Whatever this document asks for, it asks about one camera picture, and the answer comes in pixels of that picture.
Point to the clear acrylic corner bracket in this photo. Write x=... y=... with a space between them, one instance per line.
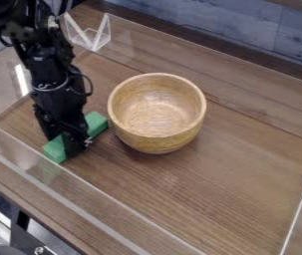
x=88 y=38

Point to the green rectangular stick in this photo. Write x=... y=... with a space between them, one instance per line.
x=53 y=147

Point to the black metal table leg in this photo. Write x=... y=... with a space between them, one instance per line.
x=21 y=239

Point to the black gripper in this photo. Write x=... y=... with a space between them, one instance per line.
x=57 y=107

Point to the clear acrylic enclosure wall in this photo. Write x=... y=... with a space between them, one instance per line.
x=222 y=197

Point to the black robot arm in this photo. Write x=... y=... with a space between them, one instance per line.
x=31 y=30

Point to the light wooden bowl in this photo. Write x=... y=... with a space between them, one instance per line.
x=156 y=111

